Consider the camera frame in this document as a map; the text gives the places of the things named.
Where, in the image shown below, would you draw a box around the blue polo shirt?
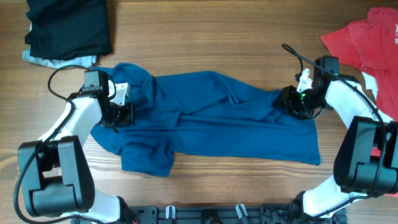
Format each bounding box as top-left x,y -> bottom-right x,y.
91,63 -> 321,177

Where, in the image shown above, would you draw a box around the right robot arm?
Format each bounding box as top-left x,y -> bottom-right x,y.
272,56 -> 397,223

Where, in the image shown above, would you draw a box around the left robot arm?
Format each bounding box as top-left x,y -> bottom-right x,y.
14,70 -> 139,223

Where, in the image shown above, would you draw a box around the light grey folded garment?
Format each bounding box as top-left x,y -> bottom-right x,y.
22,23 -> 98,70

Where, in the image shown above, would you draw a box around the red t-shirt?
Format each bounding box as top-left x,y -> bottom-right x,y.
320,7 -> 398,198

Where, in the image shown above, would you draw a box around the black folded garment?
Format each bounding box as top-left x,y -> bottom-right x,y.
25,0 -> 113,60

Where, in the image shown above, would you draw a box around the right black cable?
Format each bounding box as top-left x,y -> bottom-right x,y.
281,43 -> 388,218

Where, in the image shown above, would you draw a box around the black cable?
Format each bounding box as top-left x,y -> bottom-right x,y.
281,43 -> 388,218
13,64 -> 116,224

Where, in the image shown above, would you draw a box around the left black cable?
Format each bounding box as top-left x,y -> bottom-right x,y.
13,64 -> 116,224

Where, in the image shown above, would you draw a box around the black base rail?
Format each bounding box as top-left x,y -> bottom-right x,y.
129,204 -> 348,224

